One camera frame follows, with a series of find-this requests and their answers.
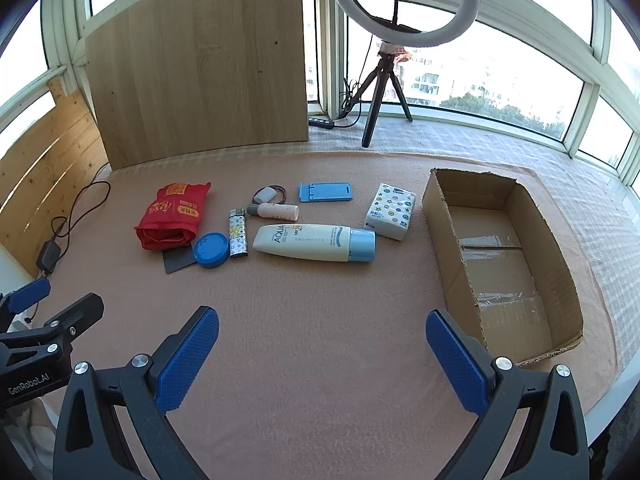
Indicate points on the black power strip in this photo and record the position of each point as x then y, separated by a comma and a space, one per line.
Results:
320, 122

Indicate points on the red plastic bag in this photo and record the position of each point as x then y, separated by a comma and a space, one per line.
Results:
170, 210

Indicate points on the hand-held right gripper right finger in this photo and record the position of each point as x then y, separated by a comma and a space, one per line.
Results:
457, 360

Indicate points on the patterned tissue pack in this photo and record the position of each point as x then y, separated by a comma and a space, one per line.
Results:
390, 210

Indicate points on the blue round lid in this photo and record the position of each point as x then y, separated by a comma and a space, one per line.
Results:
211, 251

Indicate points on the white translucent cap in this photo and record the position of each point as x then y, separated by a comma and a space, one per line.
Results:
265, 195

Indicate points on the white tube blue cap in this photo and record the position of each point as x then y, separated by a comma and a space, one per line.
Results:
300, 242

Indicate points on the black power adapter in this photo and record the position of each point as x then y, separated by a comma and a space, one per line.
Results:
48, 257

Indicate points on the small beige bottle grey cap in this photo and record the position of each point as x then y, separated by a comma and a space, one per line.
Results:
277, 211

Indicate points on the cardboard box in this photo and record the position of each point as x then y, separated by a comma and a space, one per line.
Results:
500, 285

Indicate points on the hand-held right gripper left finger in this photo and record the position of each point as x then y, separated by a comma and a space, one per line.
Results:
187, 360

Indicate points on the white window frame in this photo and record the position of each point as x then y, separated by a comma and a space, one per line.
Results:
600, 25

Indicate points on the large light wooden board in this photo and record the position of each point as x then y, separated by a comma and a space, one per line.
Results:
200, 60

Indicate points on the patterned lighter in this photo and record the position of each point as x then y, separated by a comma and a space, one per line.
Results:
238, 235

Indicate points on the dark grey card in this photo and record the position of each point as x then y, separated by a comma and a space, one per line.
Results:
177, 260

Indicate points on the blue phone stand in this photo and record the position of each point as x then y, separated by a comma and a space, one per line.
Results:
330, 192

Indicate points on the wooden slat panel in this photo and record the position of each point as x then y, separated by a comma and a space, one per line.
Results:
50, 170

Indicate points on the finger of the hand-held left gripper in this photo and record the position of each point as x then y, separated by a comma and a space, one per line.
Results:
30, 294
80, 312

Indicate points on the black tripod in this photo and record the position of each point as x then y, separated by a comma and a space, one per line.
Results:
377, 90

